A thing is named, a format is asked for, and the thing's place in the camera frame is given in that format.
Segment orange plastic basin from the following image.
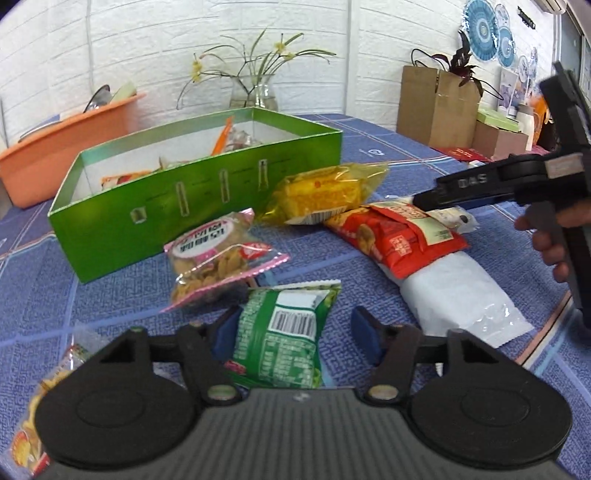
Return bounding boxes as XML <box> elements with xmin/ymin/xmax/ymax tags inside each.
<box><xmin>0</xmin><ymin>91</ymin><xmax>147</xmax><ymax>208</ymax></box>

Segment clear packet of dark snacks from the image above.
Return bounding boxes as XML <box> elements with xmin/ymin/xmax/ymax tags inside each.
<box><xmin>226</xmin><ymin>128</ymin><xmax>265</xmax><ymax>151</ymax></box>

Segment orange snack packet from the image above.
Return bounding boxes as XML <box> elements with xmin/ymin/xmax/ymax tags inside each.
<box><xmin>210</xmin><ymin>117</ymin><xmax>236</xmax><ymax>158</ymax></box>

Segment white snack packet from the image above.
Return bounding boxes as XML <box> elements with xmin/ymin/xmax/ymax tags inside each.
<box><xmin>399</xmin><ymin>255</ymin><xmax>535</xmax><ymax>349</ymax></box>

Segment medium blue paper fan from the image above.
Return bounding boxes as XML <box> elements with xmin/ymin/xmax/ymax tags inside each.
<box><xmin>496</xmin><ymin>25</ymin><xmax>516</xmax><ymax>70</ymax></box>

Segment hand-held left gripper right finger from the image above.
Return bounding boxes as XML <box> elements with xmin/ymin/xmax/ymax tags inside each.
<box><xmin>351</xmin><ymin>307</ymin><xmax>504</xmax><ymax>403</ymax></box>

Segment person's right hand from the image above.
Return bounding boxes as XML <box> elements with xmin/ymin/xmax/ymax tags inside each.
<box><xmin>514</xmin><ymin>198</ymin><xmax>591</xmax><ymax>283</ymax></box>

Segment red booklet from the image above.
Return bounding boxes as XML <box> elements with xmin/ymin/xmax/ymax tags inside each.
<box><xmin>436</xmin><ymin>144</ymin><xmax>492</xmax><ymax>163</ymax></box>

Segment clear packet of yellow snacks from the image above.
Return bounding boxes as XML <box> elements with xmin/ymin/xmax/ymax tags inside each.
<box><xmin>11</xmin><ymin>323</ymin><xmax>107</xmax><ymax>478</ymax></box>

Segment red chip packet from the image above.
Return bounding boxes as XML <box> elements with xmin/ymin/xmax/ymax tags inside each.
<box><xmin>323</xmin><ymin>203</ymin><xmax>469</xmax><ymax>279</ymax></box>

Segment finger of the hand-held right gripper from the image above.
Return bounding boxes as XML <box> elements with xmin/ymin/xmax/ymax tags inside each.
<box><xmin>412</xmin><ymin>154</ymin><xmax>549</xmax><ymax>214</ymax></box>
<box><xmin>455</xmin><ymin>191</ymin><xmax>525</xmax><ymax>212</ymax></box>

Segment grey plate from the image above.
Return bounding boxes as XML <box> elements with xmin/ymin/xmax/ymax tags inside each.
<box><xmin>17</xmin><ymin>117</ymin><xmax>62</xmax><ymax>142</ymax></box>

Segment dark purple plant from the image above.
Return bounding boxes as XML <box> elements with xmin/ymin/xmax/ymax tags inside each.
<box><xmin>411</xmin><ymin>30</ymin><xmax>506</xmax><ymax>101</ymax></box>

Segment green snack packet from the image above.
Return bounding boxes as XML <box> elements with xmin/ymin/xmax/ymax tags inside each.
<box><xmin>225</xmin><ymin>281</ymin><xmax>342</xmax><ymax>389</ymax></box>

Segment blue checked tablecloth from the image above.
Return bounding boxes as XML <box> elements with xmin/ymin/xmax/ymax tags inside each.
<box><xmin>0</xmin><ymin>112</ymin><xmax>591</xmax><ymax>480</ymax></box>

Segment orange bag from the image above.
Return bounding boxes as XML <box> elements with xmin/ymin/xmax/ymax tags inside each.
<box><xmin>530</xmin><ymin>95</ymin><xmax>555</xmax><ymax>140</ymax></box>

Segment small clear cookie packet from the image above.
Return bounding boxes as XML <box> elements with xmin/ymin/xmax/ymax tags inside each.
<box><xmin>392</xmin><ymin>194</ymin><xmax>479</xmax><ymax>241</ymax></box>

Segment metal bowl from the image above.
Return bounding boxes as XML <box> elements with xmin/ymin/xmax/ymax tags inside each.
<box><xmin>83</xmin><ymin>84</ymin><xmax>112</xmax><ymax>114</ymax></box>

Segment brown cardboard box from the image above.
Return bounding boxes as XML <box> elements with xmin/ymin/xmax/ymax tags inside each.
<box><xmin>473</xmin><ymin>120</ymin><xmax>529</xmax><ymax>161</ymax></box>

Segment yellow cake packet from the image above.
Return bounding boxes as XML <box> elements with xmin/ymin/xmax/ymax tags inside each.
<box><xmin>261</xmin><ymin>161</ymin><xmax>391</xmax><ymax>227</ymax></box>

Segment glass vase with plant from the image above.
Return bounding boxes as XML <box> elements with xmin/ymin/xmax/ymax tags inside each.
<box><xmin>177</xmin><ymin>28</ymin><xmax>337</xmax><ymax>110</ymax></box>

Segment white thermos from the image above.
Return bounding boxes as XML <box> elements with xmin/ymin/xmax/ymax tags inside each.
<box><xmin>517</xmin><ymin>104</ymin><xmax>536</xmax><ymax>151</ymax></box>

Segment green cardboard box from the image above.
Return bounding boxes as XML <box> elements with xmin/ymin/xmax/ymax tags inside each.
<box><xmin>48</xmin><ymin>107</ymin><xmax>343</xmax><ymax>283</ymax></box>

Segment wall pictures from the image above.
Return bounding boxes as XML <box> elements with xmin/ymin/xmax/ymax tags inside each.
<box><xmin>499</xmin><ymin>48</ymin><xmax>539</xmax><ymax>117</ymax></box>

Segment green lidded box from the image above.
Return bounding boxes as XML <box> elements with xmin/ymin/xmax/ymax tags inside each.
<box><xmin>477</xmin><ymin>108</ymin><xmax>529</xmax><ymax>136</ymax></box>

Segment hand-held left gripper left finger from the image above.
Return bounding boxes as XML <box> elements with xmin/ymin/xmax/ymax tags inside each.
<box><xmin>95</xmin><ymin>305</ymin><xmax>242</xmax><ymax>408</ymax></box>

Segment pink snack packet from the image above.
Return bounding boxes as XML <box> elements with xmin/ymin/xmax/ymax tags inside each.
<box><xmin>159</xmin><ymin>209</ymin><xmax>290</xmax><ymax>315</ymax></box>

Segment large blue paper fan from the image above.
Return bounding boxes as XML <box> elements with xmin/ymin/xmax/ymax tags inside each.
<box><xmin>463</xmin><ymin>0</ymin><xmax>500</xmax><ymax>62</ymax></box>

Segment brown paper bag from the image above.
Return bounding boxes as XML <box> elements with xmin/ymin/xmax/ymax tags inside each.
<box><xmin>396</xmin><ymin>65</ymin><xmax>481</xmax><ymax>148</ymax></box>

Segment red packet with pale label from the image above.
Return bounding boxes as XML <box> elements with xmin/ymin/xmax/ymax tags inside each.
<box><xmin>369</xmin><ymin>200</ymin><xmax>467</xmax><ymax>259</ymax></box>

